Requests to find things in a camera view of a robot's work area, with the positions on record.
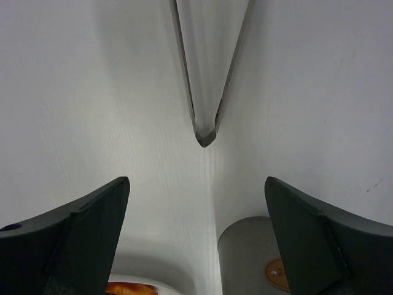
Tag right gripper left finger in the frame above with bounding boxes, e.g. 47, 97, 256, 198
1, 176, 130, 294

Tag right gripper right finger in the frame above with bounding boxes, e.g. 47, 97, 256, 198
265, 176, 392, 294

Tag fried orange tempura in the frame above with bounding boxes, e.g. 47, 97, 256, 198
105, 282, 158, 295

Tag metal tongs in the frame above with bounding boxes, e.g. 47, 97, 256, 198
170, 1, 255, 148

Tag grey cylindrical lunch container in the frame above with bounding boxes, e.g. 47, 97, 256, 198
217, 216, 290, 294

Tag white oval plate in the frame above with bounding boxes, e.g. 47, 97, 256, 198
106, 274, 181, 295

